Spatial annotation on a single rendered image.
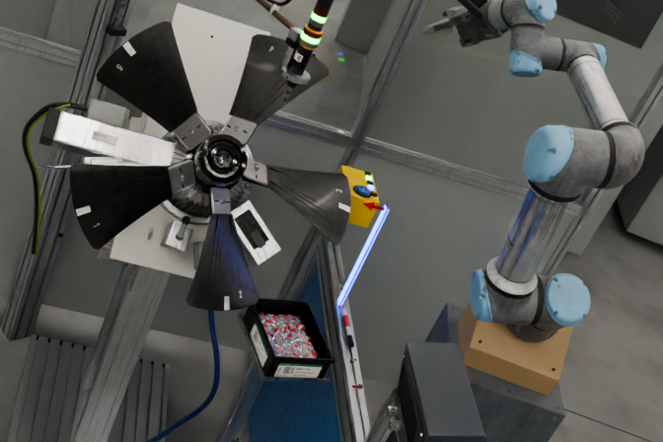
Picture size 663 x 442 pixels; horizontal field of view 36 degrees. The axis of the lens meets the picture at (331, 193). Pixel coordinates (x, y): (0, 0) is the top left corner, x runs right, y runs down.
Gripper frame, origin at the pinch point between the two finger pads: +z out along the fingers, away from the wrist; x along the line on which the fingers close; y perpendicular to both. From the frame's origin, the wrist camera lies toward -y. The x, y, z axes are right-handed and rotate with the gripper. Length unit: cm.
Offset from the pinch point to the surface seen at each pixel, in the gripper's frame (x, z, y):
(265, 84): -39.7, 21.2, -7.1
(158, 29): -55, 28, -31
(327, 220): -49, 12, 27
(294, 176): -46, 20, 16
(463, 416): -84, -49, 48
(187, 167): -67, 26, -1
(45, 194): -67, 115, 4
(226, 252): -72, 23, 20
